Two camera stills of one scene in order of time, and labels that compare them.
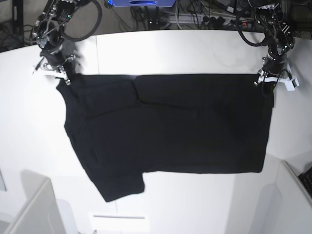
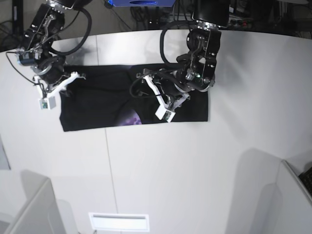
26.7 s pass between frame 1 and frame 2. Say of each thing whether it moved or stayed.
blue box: stayed
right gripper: moved
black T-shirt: moved
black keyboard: stayed
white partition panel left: stayed
